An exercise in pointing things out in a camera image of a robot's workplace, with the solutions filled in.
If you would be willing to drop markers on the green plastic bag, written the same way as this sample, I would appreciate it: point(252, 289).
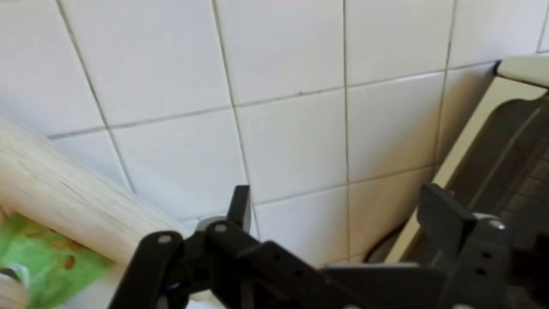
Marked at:
point(50, 266)

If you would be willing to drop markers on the white toaster oven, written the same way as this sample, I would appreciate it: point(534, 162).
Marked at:
point(498, 163)

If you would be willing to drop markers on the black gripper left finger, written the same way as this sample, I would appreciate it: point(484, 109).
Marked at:
point(220, 258)

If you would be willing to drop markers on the wooden rolling pin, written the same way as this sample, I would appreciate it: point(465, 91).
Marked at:
point(60, 193)

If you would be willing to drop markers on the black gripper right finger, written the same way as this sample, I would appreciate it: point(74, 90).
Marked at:
point(477, 246)

